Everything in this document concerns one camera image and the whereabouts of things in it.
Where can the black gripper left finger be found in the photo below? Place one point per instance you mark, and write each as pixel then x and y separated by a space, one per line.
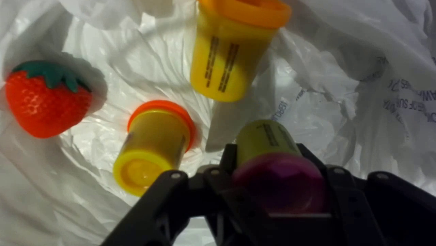
pixel 181 209

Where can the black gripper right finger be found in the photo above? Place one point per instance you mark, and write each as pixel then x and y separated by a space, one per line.
pixel 382 213

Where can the yellow dough tub orange lid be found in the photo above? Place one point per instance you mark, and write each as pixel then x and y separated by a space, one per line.
pixel 151 145

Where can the yellow dough tub pink lid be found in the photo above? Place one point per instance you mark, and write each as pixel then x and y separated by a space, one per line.
pixel 277 178

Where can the red toy strawberry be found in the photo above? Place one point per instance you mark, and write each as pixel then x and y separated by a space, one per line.
pixel 45 107

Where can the white plastic bag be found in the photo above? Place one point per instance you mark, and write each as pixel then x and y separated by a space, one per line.
pixel 345 90

